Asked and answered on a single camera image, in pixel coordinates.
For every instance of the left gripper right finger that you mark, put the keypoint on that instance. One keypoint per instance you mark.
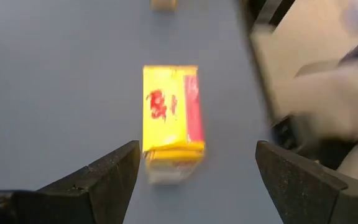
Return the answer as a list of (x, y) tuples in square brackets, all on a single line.
[(306, 199)]

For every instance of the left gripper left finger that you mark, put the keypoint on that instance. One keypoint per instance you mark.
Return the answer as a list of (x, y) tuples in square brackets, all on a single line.
[(98, 199)]

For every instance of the yellow Corn Pops cereal box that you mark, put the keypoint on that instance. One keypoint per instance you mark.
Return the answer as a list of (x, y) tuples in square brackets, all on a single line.
[(163, 4), (166, 118)]

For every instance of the blue-grey table mat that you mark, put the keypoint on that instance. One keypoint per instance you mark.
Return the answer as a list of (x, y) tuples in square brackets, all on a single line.
[(57, 93)]

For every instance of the black aluminium rig frame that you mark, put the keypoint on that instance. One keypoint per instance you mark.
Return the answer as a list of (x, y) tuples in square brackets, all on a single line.
[(261, 11)]

